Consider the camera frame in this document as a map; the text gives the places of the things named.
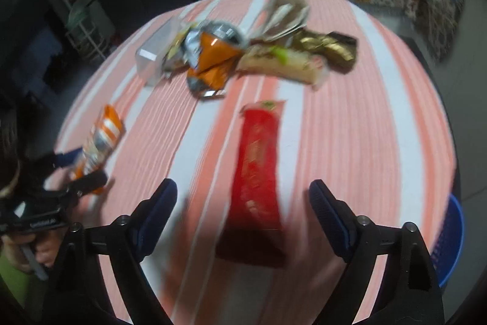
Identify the person's left hand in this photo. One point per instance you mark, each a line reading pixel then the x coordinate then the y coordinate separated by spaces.
pixel 47 252

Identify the orange white snack wrapper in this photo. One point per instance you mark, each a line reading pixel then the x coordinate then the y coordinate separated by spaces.
pixel 101 134

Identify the person's left forearm green sleeve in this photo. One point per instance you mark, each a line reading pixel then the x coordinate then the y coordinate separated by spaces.
pixel 15 287

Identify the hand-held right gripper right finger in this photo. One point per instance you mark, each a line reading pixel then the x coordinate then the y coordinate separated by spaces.
pixel 331 218

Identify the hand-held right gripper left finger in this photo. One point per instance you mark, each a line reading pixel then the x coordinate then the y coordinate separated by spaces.
pixel 159 210

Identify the pale snack packet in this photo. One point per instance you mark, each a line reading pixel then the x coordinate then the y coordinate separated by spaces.
pixel 274 62

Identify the orange silver foil wrapper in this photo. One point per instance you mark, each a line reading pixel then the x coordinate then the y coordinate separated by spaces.
pixel 213 54

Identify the round table, orange striped cloth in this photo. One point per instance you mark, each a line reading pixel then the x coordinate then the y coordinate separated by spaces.
pixel 361 119

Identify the white tiered rack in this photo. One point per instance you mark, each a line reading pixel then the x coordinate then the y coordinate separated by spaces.
pixel 87 32

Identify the clear plastic wrapper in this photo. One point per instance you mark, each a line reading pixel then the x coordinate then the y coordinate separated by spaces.
pixel 152 54

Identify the red packet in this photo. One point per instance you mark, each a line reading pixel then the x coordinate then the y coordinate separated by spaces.
pixel 258 165

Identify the gold foil wrapper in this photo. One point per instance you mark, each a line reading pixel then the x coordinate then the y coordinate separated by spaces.
pixel 323 45

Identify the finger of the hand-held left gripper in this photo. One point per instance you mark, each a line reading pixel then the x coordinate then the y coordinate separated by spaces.
pixel 87 182
pixel 62 158

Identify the blue plastic basket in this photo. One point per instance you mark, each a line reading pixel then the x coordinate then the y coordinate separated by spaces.
pixel 451 233

